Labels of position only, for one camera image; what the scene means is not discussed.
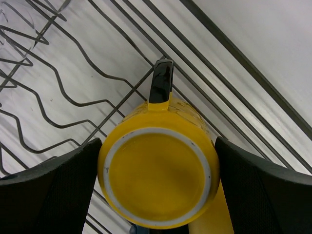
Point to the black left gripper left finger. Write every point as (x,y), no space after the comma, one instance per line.
(52,197)

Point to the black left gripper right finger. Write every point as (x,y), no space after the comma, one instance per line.
(263,197)

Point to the yellow mug black handle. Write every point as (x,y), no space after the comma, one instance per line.
(159,168)

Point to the pale yellow mug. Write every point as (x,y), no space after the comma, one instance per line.
(216,219)

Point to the blue mug dark handle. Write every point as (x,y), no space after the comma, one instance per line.
(135,229)

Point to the clear glass left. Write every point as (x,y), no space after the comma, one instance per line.
(21,22)

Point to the dark wire dish rack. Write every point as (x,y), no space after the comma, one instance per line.
(244,65)

